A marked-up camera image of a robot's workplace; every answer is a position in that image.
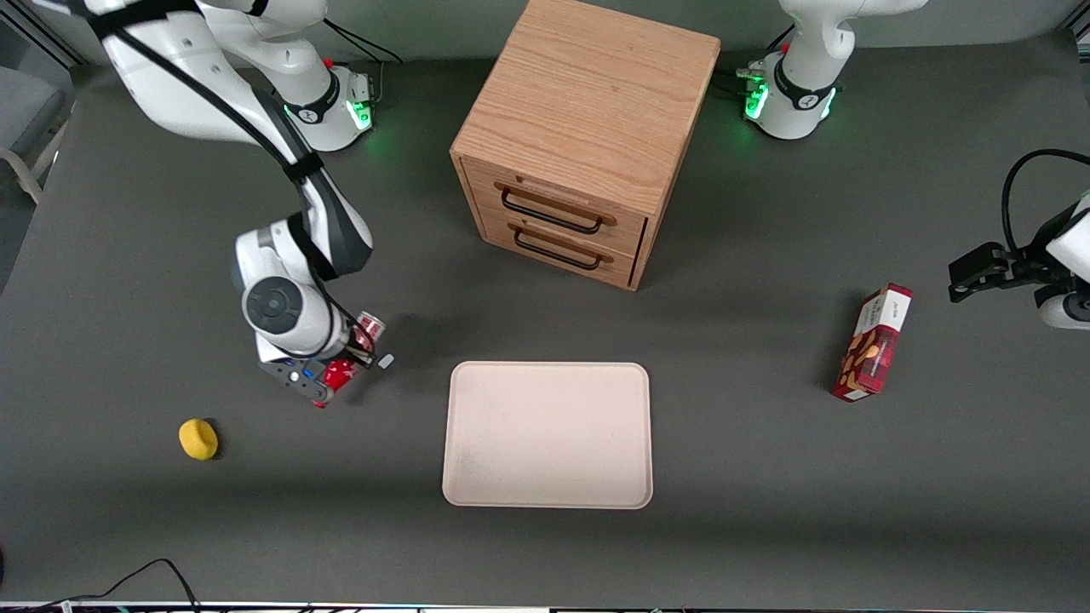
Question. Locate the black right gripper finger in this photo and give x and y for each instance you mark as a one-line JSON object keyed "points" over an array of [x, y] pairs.
{"points": [[362, 352]]}

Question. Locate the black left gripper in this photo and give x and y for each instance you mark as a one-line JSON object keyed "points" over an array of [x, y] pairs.
{"points": [[1024, 263]]}

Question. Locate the red coke bottle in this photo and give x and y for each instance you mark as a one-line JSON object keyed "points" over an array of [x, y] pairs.
{"points": [[339, 375]]}

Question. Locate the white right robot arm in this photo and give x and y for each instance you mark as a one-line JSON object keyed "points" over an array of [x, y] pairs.
{"points": [[170, 85]]}

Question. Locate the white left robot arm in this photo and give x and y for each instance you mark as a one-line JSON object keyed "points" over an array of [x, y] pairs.
{"points": [[809, 51]]}

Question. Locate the beige plastic tray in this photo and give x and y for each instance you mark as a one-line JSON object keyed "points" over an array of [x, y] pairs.
{"points": [[549, 434]]}

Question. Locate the red cookie box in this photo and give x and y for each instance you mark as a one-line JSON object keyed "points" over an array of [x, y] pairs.
{"points": [[873, 345]]}

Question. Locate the yellow sponge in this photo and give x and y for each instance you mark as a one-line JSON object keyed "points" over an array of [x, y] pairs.
{"points": [[198, 439]]}

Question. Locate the wooden drawer front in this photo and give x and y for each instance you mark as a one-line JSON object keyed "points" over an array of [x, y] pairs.
{"points": [[622, 264], [630, 228]]}

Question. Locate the wooden drawer cabinet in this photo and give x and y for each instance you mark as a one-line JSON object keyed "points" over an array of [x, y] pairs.
{"points": [[588, 94]]}

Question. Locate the grey chair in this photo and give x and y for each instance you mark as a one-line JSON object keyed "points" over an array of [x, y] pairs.
{"points": [[30, 106]]}

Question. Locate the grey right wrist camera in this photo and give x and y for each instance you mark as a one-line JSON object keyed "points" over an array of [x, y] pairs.
{"points": [[294, 380]]}

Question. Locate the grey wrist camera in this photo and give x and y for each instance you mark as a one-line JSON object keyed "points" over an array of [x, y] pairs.
{"points": [[1069, 311], [294, 380]]}

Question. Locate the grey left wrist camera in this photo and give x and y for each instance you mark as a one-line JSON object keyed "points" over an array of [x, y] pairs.
{"points": [[1069, 311]]}

